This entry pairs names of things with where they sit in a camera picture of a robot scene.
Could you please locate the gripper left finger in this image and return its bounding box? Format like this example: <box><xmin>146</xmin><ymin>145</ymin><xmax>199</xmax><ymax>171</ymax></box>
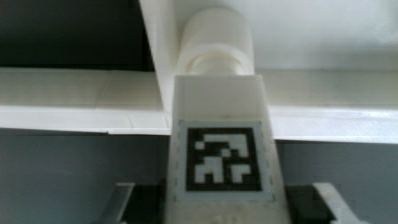
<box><xmin>96</xmin><ymin>183</ymin><xmax>164</xmax><ymax>224</ymax></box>

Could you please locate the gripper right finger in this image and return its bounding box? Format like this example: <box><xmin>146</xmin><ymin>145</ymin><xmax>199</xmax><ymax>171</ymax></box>
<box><xmin>284</xmin><ymin>183</ymin><xmax>368</xmax><ymax>224</ymax></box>

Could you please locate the white square tabletop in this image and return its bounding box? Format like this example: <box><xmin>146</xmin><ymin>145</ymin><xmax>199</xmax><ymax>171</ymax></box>
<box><xmin>139</xmin><ymin>0</ymin><xmax>398</xmax><ymax>144</ymax></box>

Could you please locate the white U-shaped fence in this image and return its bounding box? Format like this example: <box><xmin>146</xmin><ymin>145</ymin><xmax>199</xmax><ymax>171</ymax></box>
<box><xmin>0</xmin><ymin>68</ymin><xmax>171</xmax><ymax>135</ymax></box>

